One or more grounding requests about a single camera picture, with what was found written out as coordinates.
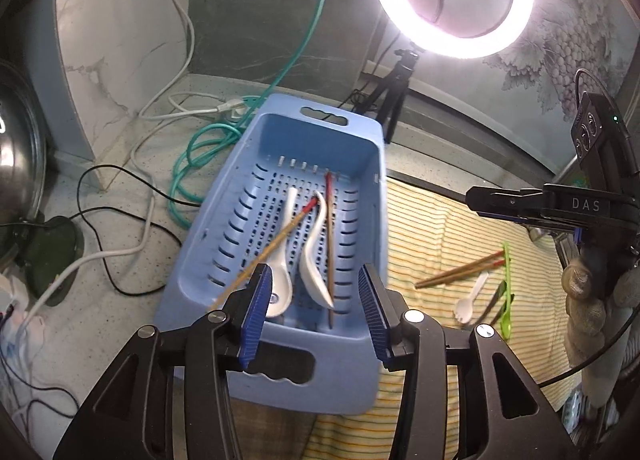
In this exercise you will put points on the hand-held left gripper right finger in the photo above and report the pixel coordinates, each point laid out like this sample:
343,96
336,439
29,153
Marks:
375,315

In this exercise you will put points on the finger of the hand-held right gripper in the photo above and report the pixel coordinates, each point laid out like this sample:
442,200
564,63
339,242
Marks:
530,221
500,199

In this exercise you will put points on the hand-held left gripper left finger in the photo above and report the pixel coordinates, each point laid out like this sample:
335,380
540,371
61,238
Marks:
255,310

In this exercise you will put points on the white ceramic spoon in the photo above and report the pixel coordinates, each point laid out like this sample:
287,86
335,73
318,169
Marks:
315,280
282,285

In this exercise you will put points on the blue plastic basket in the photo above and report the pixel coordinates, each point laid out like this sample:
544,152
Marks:
210,250

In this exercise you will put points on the wooden chopstick red tip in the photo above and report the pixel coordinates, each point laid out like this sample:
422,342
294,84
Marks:
280,237
460,267
462,275
330,250

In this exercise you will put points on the small white plastic fork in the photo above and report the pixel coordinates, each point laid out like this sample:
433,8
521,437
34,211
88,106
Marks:
462,312

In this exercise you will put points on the green plastic spoon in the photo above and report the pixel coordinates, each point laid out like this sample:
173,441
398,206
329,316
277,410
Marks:
506,325

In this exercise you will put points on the person's right forearm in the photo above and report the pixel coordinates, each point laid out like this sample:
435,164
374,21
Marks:
600,370

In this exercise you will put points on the person's right hand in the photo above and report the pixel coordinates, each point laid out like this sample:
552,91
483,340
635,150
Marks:
582,300

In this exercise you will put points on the yellow striped cloth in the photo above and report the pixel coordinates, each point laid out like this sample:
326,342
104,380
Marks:
425,240

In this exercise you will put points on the black tripod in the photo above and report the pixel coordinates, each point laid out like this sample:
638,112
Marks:
395,90

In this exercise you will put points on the dark green round disc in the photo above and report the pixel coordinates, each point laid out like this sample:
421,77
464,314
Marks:
55,255

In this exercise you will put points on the white power strip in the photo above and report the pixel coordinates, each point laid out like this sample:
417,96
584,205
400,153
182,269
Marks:
30,325

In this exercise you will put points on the metal pot lid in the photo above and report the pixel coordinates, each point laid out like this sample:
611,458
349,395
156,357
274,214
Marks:
20,165

